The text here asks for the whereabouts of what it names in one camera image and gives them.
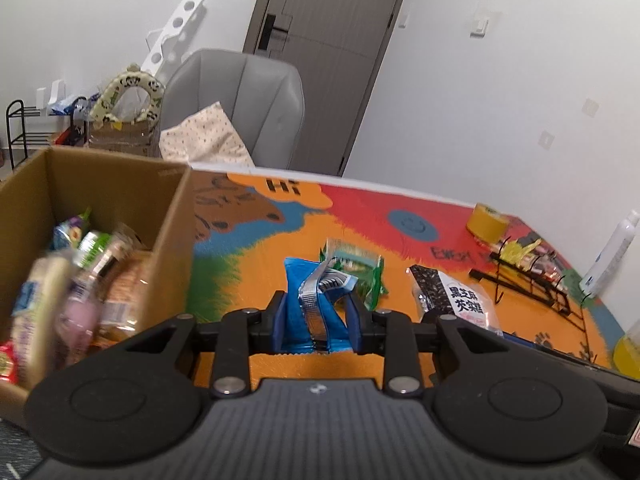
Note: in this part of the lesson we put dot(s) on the colourful printed table mat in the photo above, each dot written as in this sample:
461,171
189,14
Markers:
260,270

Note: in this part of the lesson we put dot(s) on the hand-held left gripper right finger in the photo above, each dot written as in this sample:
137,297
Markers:
357,330

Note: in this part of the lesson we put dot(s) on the small taped cardboard box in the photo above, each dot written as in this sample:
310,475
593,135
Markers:
120,140

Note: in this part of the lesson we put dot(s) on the yellow snack packet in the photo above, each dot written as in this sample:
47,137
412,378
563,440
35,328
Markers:
520,250

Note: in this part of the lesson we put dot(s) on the blue silver snack packet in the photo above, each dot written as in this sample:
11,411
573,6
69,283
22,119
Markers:
300,280

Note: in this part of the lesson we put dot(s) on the purple green snack packet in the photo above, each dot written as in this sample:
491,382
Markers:
70,232

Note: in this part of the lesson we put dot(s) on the black door lock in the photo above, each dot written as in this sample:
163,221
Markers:
267,30

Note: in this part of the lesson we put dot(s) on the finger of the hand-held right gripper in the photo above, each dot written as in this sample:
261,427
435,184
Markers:
560,352

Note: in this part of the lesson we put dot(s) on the grey upholstered chair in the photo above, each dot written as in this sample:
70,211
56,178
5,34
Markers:
250,100

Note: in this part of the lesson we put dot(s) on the brown cardboard box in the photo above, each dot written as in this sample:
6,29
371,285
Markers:
115,185

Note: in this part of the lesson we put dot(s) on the yellow juice bottle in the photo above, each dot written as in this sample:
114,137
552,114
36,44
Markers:
628,356

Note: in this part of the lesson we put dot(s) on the dark grey door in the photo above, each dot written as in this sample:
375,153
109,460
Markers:
330,85

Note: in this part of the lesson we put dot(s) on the white light switch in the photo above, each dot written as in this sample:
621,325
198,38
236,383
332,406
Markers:
485,19

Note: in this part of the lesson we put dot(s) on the yellow tape roll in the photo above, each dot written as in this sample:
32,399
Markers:
485,222

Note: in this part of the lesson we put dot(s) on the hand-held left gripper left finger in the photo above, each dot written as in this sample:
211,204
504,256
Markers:
277,320

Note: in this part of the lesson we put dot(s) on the dotted beige cushion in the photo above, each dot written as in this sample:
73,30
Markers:
205,135

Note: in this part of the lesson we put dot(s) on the white perforated board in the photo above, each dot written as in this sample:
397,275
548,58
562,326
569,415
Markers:
175,25

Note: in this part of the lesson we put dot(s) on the large white bread packet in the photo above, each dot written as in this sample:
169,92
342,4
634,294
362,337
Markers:
35,310

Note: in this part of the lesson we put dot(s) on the green white snack packet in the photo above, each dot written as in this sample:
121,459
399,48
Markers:
92,247

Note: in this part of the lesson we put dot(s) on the dark red snack packet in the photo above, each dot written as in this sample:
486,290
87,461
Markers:
550,266

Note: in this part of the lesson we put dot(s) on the black white snack packet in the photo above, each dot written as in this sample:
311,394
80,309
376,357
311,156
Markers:
450,295

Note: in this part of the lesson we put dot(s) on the small white wall switch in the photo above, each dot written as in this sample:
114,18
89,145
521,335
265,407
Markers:
403,19

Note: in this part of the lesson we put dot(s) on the white spray bottle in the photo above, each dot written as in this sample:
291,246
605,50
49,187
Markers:
607,260

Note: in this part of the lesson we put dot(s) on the black metal shoe rack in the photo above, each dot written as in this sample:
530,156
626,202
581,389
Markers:
8,125

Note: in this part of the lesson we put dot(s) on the orange brown snack packet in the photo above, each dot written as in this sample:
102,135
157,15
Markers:
125,285

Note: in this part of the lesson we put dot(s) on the blue white plastic bag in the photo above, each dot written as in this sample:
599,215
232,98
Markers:
67,105

